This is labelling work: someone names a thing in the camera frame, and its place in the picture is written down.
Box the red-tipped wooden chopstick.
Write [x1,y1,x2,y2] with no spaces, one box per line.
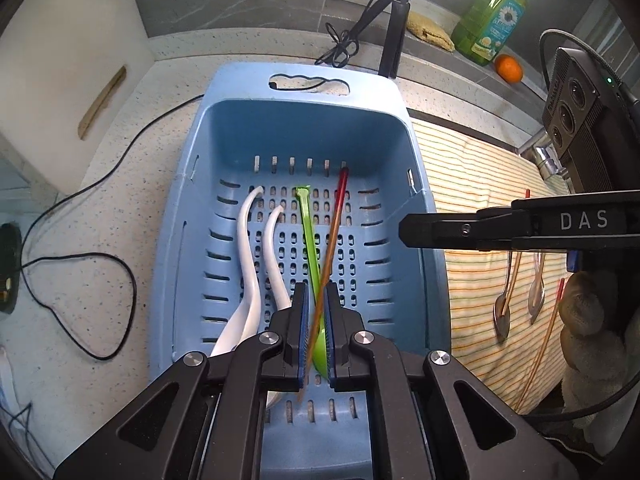
[297,166,351,403]
[515,279,567,413]

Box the yellow striped cloth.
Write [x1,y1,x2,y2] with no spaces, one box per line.
[407,120,576,416]

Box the white cutting board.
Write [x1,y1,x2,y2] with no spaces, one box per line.
[0,0,153,196]

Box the grey braided cable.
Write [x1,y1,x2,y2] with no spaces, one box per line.
[539,29,623,92]

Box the blue plastic drain basket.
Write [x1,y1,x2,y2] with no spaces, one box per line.
[150,62,453,480]

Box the metal spoon with wooden handle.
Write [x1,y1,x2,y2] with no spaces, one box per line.
[502,189,532,321]

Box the black power cable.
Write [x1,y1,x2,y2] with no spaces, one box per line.
[20,77,346,361]

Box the black power adapter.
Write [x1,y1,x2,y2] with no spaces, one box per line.
[0,222,23,316]

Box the yellow sponge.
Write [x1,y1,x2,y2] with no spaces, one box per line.
[405,10,457,53]

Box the green plastic spoon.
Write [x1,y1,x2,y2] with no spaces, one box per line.
[295,185,333,381]

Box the white plastic spoon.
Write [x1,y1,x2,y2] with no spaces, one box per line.
[260,205,293,313]
[207,186,266,359]

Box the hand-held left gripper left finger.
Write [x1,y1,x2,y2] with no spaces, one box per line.
[52,281,311,480]

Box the chrome faucet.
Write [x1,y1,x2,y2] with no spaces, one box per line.
[517,130,571,182]

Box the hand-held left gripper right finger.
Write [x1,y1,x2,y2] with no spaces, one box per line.
[322,281,581,480]

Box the green dish soap bottle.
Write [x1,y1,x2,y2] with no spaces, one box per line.
[451,0,537,66]

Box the person's right hand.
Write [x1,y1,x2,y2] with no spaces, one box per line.
[559,270,640,416]

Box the orange fruit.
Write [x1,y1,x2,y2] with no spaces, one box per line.
[494,54,524,84]

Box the black tripod cable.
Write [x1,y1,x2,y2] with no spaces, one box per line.
[315,0,396,68]

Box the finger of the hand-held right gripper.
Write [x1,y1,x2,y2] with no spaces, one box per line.
[398,201,512,252]

